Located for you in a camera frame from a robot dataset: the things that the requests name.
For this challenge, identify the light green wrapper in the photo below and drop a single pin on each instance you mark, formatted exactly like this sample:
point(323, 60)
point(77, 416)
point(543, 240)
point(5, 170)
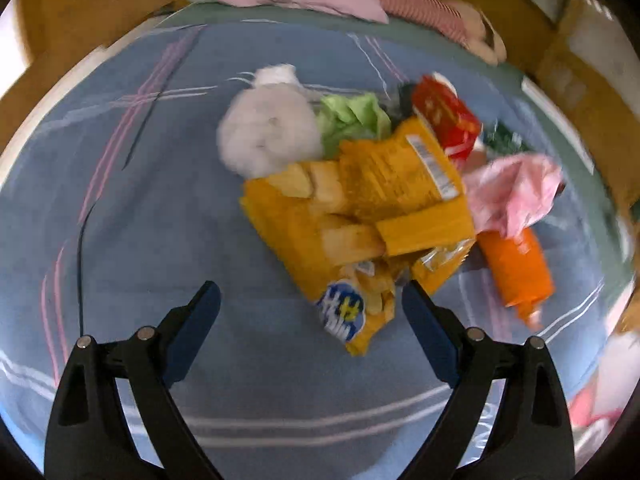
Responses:
point(350, 117)

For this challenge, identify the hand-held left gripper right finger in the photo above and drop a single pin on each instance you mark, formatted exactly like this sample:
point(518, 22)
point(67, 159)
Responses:
point(430, 332)

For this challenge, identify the pink plastic bag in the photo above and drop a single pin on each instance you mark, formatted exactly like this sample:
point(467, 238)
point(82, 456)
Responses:
point(515, 190)

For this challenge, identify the red snack packet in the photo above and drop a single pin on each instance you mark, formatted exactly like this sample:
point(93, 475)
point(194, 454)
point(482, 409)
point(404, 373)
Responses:
point(445, 115)

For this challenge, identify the large yellow fries snack bag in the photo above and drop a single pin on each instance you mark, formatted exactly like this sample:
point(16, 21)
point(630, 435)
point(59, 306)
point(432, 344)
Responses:
point(295, 230)

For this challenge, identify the orange packet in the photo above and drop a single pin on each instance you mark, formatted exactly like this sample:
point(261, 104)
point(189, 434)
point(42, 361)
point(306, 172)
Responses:
point(517, 270)

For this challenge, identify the pink cloth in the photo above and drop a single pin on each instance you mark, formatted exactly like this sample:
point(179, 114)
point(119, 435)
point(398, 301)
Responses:
point(592, 407)

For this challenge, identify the wooden bed frame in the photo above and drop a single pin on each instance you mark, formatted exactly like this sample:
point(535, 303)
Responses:
point(65, 5)

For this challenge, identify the black wrapper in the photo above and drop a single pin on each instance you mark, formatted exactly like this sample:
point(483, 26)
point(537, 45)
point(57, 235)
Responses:
point(402, 102)

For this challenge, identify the blue plaid blanket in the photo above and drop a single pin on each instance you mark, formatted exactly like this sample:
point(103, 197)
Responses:
point(165, 200)

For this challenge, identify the yellow barcode wrapper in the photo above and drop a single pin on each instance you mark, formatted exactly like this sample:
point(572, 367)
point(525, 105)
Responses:
point(390, 175)

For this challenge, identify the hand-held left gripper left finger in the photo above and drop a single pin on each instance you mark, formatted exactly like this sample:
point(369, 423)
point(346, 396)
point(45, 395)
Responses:
point(192, 330)

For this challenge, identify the dark green wrapper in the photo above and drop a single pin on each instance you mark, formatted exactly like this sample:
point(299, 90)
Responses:
point(505, 140)

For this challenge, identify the striped plush toy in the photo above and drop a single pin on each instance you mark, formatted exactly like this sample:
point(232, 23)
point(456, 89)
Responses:
point(430, 12)

